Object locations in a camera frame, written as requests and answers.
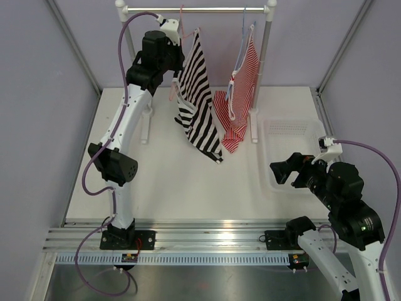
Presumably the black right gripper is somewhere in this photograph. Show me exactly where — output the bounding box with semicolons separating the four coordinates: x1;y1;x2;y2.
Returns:
270;151;338;209

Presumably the pink wire hanger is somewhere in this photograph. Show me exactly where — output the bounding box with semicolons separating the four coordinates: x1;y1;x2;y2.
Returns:
169;6;202;105

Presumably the black white striped tank top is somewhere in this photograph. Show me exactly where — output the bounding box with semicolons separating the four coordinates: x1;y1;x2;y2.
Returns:
174;31;223;164

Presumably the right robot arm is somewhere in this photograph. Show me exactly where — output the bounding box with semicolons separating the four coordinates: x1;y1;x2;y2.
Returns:
269;152;397;300

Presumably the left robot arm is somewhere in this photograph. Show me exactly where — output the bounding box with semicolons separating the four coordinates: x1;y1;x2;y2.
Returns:
88;29;184;250

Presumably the red white striped tank top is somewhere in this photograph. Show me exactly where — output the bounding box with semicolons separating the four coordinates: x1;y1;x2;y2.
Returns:
212;24;259;154

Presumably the white plastic perforated basket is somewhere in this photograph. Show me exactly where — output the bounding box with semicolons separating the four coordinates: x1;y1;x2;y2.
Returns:
259;117;326;195

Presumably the white metal clothes rack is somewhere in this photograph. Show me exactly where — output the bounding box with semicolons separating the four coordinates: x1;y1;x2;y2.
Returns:
117;1;277;157

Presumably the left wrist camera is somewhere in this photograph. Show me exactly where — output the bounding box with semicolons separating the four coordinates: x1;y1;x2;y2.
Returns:
157;14;181;46

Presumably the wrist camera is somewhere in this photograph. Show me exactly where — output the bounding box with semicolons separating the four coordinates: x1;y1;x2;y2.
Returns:
312;136;343;164
157;14;181;46

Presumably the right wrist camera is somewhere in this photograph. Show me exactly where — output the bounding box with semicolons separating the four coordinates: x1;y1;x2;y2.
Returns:
312;136;343;164

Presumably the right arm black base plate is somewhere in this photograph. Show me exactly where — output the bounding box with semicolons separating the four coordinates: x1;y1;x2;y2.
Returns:
258;230;301;251

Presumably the aluminium enclosure frame rail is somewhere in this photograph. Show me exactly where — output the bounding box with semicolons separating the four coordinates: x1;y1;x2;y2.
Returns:
310;0;375;135

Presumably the light blue wire hanger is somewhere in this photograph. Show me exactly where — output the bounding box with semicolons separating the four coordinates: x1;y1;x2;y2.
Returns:
225;6;256;100

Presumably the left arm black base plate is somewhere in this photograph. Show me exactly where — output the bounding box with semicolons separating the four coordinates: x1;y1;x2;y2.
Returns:
100;230;156;251

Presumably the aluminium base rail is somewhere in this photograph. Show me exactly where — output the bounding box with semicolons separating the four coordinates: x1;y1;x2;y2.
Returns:
42;219;352;255

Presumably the white slotted cable duct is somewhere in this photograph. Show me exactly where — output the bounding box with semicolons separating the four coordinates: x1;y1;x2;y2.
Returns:
56;252;289;266

